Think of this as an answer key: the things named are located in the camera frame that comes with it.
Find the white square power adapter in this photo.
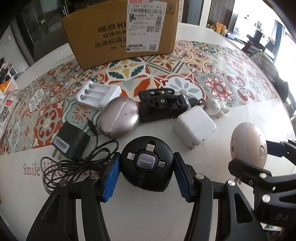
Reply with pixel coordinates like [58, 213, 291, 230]
[174, 106, 216, 150]

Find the white basket of oranges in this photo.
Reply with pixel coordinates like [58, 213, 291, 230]
[0, 77, 18, 95]

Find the black key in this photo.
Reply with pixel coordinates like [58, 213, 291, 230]
[179, 90, 206, 109]

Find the black glass sliding door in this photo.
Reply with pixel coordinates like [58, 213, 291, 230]
[14, 0, 77, 65]

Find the white shoe rack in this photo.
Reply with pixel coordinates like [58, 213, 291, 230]
[0, 58, 17, 83]

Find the black round cable adapter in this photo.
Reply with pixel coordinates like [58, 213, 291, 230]
[119, 136, 174, 192]

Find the white robot figure keychain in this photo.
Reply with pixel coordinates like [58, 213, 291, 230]
[205, 98, 230, 118]

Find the patterned tile table runner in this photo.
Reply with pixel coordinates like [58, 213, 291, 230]
[1, 40, 276, 154]

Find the white battery charger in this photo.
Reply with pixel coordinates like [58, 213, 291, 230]
[75, 80, 122, 110]

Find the brown cardboard box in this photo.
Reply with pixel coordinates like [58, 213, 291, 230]
[62, 1, 180, 70]

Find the black clamp mount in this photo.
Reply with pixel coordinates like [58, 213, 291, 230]
[138, 88, 191, 123]

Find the silver oval earbud case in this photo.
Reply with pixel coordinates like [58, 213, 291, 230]
[98, 96, 139, 140]

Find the black power adapter with cable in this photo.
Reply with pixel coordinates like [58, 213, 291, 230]
[40, 119, 120, 197]

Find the pink round night light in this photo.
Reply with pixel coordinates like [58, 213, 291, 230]
[230, 122, 268, 169]

